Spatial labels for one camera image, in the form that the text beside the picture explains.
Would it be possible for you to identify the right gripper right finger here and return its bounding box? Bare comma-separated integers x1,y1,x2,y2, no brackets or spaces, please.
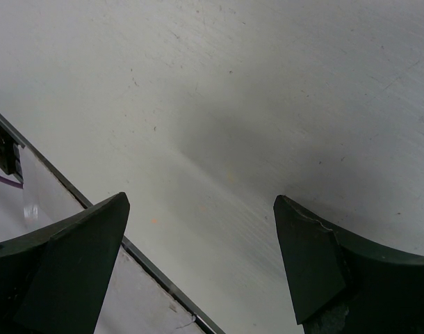
273,195,424,333

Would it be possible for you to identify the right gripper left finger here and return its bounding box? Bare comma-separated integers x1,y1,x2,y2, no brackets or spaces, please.
0,192,130,333

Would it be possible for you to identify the aluminium frame rail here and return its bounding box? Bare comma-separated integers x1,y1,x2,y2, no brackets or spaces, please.
0,114,220,333

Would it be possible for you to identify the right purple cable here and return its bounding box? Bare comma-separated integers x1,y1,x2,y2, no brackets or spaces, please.
0,170,25,191

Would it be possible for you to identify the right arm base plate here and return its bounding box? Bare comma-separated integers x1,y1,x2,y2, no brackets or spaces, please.
0,124,24,183

